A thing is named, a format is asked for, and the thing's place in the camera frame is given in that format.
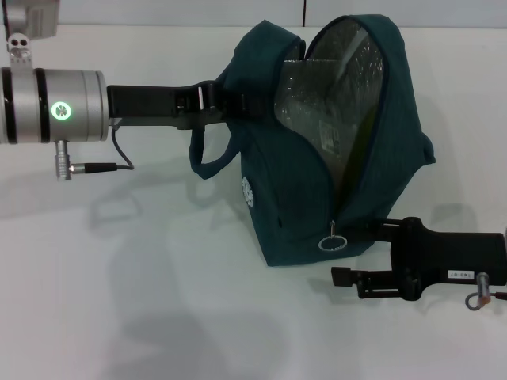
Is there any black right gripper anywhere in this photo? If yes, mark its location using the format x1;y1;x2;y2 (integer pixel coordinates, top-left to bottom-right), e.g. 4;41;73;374
330;215;507;301

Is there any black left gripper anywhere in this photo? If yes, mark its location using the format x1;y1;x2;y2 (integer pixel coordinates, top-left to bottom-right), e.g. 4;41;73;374
105;78;279;132

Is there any teal insulated lunch bag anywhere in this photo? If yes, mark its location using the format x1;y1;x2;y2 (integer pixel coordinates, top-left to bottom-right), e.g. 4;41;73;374
189;14;436;268

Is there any right arm cable with plug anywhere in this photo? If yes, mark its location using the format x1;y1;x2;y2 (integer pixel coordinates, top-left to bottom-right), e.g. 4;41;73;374
464;271;507;310

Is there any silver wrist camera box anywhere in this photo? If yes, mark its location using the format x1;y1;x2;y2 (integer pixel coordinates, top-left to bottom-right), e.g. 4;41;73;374
0;0;61;67

